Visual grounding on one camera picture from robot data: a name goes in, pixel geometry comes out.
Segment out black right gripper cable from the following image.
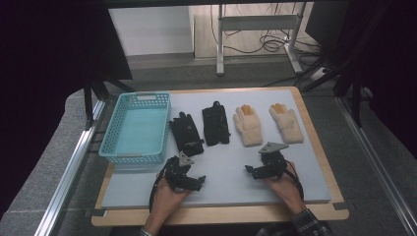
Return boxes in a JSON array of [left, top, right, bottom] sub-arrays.
[[284, 160, 305, 202]]

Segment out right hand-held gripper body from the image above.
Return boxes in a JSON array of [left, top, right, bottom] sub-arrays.
[[257, 141, 291, 181]]

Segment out black tripod stand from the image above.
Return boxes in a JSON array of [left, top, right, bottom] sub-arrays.
[[299, 53, 366, 129], [83, 74, 136, 130]]

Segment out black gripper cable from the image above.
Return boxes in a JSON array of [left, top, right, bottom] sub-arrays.
[[284, 160, 305, 202], [149, 163, 171, 213]]

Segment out white power strip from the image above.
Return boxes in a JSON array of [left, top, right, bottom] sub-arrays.
[[308, 66, 328, 83]]

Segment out white cabinet panel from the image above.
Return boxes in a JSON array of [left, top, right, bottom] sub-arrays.
[[107, 6, 195, 57]]

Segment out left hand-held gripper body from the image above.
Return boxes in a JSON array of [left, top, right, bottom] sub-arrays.
[[163, 150, 196, 191]]

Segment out light blue plastic basket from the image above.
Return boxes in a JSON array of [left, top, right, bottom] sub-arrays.
[[97, 91, 172, 165]]

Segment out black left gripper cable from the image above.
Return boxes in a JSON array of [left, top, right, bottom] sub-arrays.
[[149, 163, 171, 213]]

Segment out black glove white logo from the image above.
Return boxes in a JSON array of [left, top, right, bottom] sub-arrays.
[[168, 111, 206, 157]]

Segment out white metal desk frame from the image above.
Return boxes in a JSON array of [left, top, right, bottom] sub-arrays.
[[215, 3, 305, 77]]

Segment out aluminium rail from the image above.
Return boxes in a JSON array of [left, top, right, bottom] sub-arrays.
[[33, 99, 106, 236], [336, 96, 417, 236]]

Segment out black floor cables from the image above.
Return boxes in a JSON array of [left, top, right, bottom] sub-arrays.
[[209, 3, 324, 68]]

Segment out cream fuzzy glove orange fingertips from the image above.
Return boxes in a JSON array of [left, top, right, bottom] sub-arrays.
[[232, 104, 264, 148], [268, 102, 305, 145]]

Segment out person's right hand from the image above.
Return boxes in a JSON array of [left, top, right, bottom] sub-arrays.
[[263, 161, 307, 216]]

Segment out person's left hand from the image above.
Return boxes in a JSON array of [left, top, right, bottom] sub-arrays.
[[144, 178, 193, 228]]

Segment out white foam mat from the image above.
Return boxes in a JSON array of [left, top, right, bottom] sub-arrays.
[[100, 89, 332, 209]]

